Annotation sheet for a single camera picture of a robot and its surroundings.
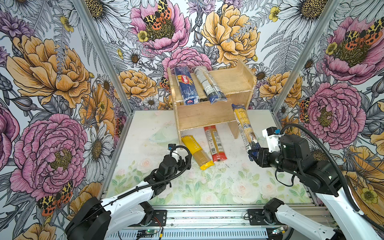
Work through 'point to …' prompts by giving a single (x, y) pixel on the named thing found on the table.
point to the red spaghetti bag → (217, 151)
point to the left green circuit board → (151, 231)
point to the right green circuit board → (275, 231)
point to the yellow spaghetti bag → (199, 156)
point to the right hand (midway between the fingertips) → (252, 157)
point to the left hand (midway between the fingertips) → (183, 158)
